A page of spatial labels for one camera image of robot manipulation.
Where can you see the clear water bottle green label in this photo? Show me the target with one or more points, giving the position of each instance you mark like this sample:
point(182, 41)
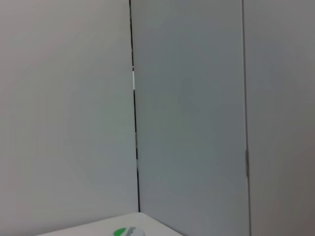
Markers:
point(130, 232)

